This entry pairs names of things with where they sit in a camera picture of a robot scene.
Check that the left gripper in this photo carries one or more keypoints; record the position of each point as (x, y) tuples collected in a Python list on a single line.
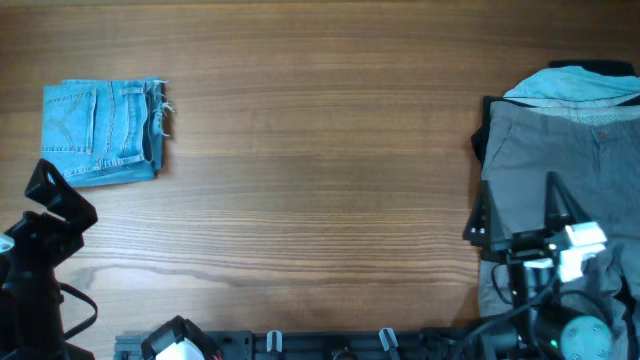
[(48, 187)]

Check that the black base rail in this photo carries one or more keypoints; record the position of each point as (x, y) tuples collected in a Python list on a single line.
[(421, 345)]

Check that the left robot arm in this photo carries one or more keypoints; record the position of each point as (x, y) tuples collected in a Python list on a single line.
[(31, 296)]

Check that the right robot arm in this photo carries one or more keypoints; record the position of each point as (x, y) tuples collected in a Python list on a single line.
[(539, 326)]

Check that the light blue denim jeans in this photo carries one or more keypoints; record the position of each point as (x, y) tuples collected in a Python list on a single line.
[(103, 132)]

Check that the grey trousers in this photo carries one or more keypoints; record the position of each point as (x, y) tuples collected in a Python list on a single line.
[(600, 167)]

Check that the light blue folded garment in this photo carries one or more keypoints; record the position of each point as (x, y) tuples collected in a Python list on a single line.
[(574, 83)]

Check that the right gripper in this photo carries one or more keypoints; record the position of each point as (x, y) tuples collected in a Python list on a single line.
[(526, 244)]

